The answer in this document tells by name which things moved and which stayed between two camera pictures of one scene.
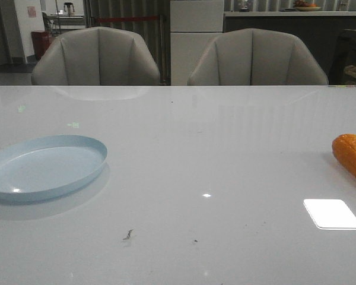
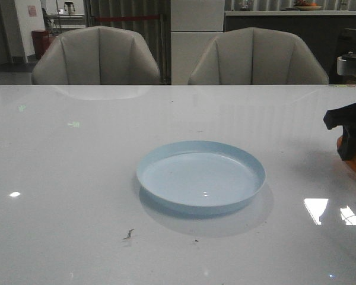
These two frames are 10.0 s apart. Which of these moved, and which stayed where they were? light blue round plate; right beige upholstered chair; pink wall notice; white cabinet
Moved: light blue round plate
Stayed: pink wall notice; right beige upholstered chair; white cabinet
